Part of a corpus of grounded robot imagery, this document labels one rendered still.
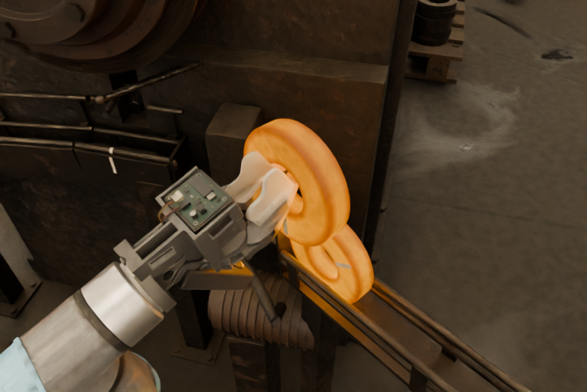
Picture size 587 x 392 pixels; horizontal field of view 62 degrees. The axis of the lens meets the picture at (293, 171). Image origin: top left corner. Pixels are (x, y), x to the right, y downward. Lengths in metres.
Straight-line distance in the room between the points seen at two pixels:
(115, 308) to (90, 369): 0.06
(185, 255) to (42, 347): 0.14
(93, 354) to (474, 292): 1.32
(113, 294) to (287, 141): 0.22
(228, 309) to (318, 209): 0.45
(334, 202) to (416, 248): 1.21
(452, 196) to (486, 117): 0.56
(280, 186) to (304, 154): 0.05
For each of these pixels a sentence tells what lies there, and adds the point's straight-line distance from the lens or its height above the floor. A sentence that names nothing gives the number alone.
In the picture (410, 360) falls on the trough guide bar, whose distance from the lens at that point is 0.69.
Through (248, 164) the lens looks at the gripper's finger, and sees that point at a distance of 0.53.
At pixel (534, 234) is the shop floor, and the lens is 1.89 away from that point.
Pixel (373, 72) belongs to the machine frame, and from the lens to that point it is 0.84.
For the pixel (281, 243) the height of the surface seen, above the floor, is 0.69.
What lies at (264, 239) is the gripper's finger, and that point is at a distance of 0.51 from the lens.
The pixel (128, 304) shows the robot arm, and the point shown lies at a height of 0.91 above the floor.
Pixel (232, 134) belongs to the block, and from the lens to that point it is 0.82.
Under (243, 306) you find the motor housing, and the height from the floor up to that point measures 0.52.
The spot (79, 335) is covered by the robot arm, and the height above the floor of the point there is 0.90.
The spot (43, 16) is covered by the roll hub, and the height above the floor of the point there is 1.02.
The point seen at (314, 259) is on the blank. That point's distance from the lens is 0.78.
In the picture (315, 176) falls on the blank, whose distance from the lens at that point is 0.50.
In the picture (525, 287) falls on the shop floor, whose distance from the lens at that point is 1.73.
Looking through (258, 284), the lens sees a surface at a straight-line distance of 0.89.
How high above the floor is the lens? 1.30
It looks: 43 degrees down
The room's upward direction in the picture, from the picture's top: straight up
